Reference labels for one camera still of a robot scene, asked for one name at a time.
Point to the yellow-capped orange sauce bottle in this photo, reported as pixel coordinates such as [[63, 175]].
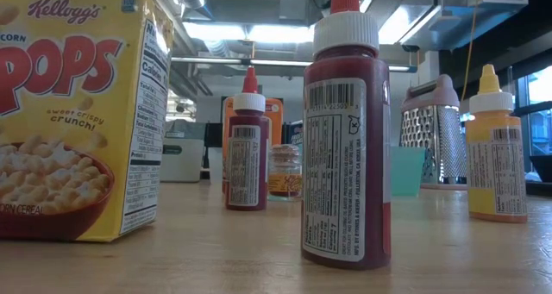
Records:
[[496, 169]]

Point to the glass jar with orange label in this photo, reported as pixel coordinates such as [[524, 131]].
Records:
[[284, 177]]

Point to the long linear ceiling light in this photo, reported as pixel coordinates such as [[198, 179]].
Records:
[[280, 62]]

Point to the dark blue cereal box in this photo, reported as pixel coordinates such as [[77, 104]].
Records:
[[294, 134]]

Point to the yellow Corn Pops cereal box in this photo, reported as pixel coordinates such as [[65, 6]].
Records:
[[64, 113]]

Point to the orange Mini Wheats cereal box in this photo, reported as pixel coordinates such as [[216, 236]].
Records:
[[276, 121]]

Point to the red-capped dark red bottle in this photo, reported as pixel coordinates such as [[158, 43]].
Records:
[[345, 156], [246, 169]]

